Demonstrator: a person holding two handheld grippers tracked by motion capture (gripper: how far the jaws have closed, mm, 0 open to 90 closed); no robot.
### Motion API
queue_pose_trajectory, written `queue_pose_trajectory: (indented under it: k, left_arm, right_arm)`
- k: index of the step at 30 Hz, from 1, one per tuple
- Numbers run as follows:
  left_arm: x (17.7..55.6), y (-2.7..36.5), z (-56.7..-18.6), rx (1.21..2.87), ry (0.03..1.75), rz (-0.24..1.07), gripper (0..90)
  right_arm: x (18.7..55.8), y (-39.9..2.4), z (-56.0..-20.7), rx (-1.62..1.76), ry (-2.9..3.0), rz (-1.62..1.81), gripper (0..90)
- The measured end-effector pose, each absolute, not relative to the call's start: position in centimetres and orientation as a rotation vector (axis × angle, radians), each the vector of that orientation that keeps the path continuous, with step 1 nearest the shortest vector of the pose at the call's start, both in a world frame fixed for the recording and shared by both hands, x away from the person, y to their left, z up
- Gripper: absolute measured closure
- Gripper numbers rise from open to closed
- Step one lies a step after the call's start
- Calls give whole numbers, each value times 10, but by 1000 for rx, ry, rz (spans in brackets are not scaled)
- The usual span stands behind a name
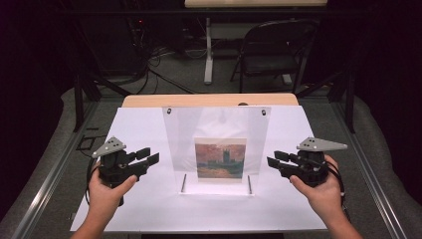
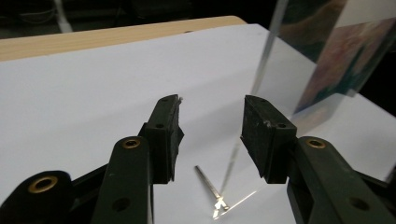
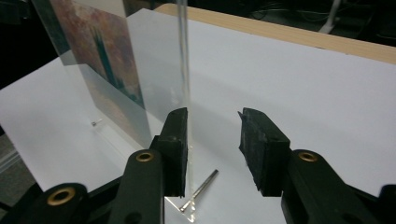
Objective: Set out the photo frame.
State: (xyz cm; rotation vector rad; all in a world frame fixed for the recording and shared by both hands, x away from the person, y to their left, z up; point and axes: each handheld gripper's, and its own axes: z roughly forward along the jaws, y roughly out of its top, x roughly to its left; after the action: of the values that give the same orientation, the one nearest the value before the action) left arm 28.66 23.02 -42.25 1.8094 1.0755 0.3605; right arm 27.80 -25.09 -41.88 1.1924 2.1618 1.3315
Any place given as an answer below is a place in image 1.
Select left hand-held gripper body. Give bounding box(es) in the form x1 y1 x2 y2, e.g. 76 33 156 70
91 135 151 207

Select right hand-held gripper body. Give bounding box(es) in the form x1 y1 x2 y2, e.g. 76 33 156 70
278 136 348 188

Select painting print card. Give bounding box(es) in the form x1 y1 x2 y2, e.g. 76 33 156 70
193 136 248 183

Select clear acrylic photo frame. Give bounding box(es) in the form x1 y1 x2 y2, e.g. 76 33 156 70
161 106 272 196

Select person's left hand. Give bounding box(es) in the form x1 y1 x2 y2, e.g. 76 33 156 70
87 161 138 217

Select person's right hand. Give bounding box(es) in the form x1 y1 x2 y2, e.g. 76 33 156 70
289 154 346 218

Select white board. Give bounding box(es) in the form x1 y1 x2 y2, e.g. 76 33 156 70
70 105 332 233

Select black metal stand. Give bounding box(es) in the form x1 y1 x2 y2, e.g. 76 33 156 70
295 64 356 134
73 64 133 133

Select wooden table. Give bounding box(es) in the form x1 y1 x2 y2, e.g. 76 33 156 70
121 93 300 108

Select black folding chair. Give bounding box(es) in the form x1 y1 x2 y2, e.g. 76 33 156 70
230 18 319 94

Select dark equipment rack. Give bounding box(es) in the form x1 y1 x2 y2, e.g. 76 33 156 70
125 14 150 68

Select white desk leg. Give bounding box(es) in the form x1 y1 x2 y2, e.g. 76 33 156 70
203 17 215 86

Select light wooden desk top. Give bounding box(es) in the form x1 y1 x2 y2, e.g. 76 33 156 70
184 0 327 9

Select left hand-held gripper cable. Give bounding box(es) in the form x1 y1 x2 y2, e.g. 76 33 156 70
84 158 102 205

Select hand-held gripper cable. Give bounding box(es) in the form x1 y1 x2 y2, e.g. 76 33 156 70
84 158 102 205
326 161 353 224

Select right hand-held gripper cable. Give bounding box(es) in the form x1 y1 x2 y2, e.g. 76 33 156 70
326 161 353 224

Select aluminium rail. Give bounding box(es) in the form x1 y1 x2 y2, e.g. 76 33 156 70
11 99 101 239
331 99 399 239

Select black floor cables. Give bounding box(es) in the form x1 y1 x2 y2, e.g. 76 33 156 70
132 44 198 96

